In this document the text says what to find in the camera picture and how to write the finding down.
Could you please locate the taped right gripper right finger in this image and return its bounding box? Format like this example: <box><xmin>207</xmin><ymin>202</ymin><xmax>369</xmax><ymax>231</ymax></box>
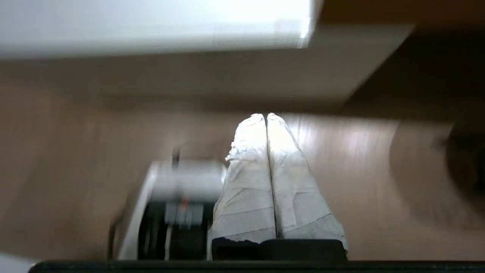
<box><xmin>266</xmin><ymin>113</ymin><xmax>349</xmax><ymax>254</ymax></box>

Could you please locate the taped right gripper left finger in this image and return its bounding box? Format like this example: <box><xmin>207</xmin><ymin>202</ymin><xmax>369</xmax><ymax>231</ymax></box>
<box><xmin>208</xmin><ymin>113</ymin><xmax>277</xmax><ymax>261</ymax></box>

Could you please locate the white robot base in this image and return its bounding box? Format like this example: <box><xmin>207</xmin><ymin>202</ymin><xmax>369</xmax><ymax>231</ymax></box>
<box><xmin>110</xmin><ymin>159</ymin><xmax>228</xmax><ymax>261</ymax></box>

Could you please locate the white glossy low cabinet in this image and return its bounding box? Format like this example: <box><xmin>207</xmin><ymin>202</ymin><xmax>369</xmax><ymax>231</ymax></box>
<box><xmin>0</xmin><ymin>0</ymin><xmax>322</xmax><ymax>59</ymax></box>

